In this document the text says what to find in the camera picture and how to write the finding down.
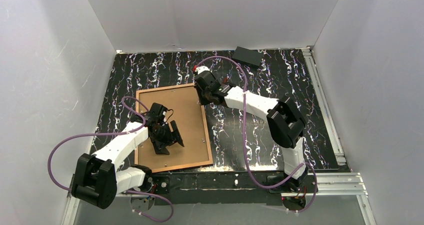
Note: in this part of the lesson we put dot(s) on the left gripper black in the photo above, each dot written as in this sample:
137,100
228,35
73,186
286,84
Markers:
164,138

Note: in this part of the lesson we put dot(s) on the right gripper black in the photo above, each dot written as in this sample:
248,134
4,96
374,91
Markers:
205,93

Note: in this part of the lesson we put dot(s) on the blue photo frame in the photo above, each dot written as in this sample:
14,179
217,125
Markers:
190,118

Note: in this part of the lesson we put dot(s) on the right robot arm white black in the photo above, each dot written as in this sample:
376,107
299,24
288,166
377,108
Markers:
285,121

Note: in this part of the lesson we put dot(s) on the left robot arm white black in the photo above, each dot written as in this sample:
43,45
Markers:
97,179

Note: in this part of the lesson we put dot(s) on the black rectangular box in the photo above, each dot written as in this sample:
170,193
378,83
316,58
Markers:
247,57

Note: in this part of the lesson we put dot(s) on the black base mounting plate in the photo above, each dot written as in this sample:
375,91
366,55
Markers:
229,187

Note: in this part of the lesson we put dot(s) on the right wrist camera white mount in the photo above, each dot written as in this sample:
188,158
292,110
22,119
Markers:
198,69

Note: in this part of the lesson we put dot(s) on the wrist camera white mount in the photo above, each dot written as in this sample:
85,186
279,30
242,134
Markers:
167,114
198,69

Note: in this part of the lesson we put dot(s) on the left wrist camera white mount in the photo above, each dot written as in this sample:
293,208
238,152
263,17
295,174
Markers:
167,114

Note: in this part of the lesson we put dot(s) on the aluminium rail right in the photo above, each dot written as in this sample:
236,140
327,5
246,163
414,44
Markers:
330,127

